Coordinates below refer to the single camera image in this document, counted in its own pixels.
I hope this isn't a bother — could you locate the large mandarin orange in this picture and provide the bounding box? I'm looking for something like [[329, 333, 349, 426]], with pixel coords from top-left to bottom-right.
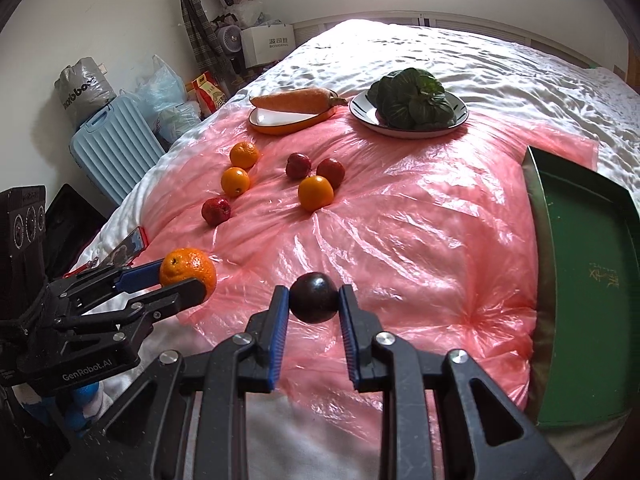
[[158, 247, 217, 306]]

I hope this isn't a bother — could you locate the small orange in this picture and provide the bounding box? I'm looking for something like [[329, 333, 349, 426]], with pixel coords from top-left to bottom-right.
[[220, 167, 250, 198]]

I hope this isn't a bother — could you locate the dark plum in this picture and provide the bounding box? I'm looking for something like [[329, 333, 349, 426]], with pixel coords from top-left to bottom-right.
[[288, 272, 340, 324]]

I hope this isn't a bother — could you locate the smooth orange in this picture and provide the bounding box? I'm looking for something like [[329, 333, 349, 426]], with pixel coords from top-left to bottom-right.
[[297, 176, 334, 212]]

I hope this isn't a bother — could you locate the red phone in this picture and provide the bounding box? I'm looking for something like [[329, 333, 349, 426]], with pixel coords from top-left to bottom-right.
[[99, 226, 149, 268]]

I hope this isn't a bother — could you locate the light blue suitcase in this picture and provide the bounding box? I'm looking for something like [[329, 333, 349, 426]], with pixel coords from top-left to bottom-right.
[[70, 94, 165, 205]]

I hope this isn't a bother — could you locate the clear plastic bag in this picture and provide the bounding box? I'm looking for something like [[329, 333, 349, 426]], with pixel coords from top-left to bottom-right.
[[129, 54, 201, 145]]

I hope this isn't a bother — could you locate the grey printed bag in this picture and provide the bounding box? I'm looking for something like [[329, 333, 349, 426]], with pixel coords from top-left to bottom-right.
[[54, 58, 116, 129]]

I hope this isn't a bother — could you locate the orange oval plate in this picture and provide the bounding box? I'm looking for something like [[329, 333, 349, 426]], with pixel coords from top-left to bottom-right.
[[247, 107, 336, 136]]

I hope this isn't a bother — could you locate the orange rice bag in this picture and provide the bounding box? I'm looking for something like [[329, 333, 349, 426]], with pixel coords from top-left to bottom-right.
[[186, 70, 227, 118]]

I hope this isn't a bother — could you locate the pink plastic sheet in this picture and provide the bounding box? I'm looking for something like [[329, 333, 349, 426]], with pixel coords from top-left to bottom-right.
[[141, 110, 598, 406]]

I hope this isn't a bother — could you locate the green tray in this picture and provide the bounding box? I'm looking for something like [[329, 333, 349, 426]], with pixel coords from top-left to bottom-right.
[[523, 148, 639, 429]]

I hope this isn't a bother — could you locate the carrot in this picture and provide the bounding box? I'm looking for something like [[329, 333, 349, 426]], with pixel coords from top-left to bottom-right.
[[250, 88, 348, 115]]

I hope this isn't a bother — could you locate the plaid scarf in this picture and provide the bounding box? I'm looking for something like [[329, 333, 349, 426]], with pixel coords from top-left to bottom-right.
[[180, 0, 243, 98]]

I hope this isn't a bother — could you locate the white round plate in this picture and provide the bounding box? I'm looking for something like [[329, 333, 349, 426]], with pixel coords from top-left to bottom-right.
[[348, 91, 470, 140]]

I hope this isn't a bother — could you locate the white cardboard box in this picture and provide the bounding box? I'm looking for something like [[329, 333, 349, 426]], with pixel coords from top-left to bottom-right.
[[241, 24, 296, 67]]

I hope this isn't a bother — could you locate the purple fan lower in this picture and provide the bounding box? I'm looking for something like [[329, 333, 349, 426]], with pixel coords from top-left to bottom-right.
[[216, 25, 242, 55]]

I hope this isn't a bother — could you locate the green leafy vegetable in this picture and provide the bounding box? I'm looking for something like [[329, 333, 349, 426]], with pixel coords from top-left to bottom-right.
[[367, 67, 454, 131]]

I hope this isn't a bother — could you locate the white bed duvet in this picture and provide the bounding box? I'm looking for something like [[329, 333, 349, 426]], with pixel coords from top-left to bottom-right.
[[82, 20, 639, 363]]

